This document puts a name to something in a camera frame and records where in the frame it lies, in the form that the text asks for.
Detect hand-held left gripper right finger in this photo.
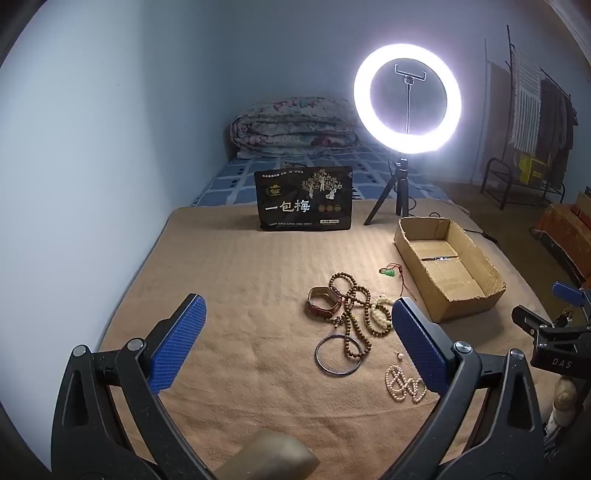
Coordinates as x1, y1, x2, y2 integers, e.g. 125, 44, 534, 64
392, 296, 549, 480

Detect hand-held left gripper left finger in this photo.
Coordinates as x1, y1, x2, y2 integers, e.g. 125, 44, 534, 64
51, 293, 218, 480

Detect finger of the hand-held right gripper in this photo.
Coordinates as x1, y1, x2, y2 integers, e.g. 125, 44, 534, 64
512, 305, 561, 341
553, 281, 591, 319

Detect cream bead bracelet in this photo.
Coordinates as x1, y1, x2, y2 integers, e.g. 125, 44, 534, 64
366, 295, 394, 337

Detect brown wooden bead necklace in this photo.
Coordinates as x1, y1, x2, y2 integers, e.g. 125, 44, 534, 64
329, 272, 393, 361

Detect person's right hand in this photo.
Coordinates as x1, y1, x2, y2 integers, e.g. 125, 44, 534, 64
551, 376, 578, 437

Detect low table with orange cloth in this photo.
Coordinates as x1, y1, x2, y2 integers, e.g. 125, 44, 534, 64
536, 203, 591, 282

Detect yellow box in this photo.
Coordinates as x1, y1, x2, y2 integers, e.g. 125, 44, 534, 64
517, 154, 546, 183

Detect blurred tan object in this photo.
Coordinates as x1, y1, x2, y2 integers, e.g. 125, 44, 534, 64
221, 428, 320, 480

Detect low black metal rack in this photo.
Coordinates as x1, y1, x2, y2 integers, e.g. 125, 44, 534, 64
480, 157, 566, 210

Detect black tripod stand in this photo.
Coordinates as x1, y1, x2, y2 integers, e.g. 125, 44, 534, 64
364, 154, 428, 227

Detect dark hanging clothes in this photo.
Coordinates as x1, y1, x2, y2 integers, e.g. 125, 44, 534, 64
538, 78, 578, 190

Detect black snack bag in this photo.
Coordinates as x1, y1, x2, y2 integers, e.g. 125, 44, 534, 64
254, 165, 354, 232

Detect striped hanging towel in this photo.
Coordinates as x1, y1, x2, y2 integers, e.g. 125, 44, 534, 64
510, 46, 543, 155

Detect black clothes rack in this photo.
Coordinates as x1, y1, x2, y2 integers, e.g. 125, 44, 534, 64
505, 25, 578, 195

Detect folded floral quilt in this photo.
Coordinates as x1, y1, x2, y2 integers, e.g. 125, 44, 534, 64
231, 96, 363, 160

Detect white pearl necklace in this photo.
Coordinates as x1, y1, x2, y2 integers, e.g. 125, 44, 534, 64
385, 364, 430, 403

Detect green pendant with red cord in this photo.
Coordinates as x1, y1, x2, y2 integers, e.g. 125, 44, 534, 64
379, 263, 416, 298

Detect black power cable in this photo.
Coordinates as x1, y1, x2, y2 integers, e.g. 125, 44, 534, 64
411, 198, 502, 245

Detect white ring light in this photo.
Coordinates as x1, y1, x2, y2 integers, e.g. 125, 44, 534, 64
353, 44, 462, 155

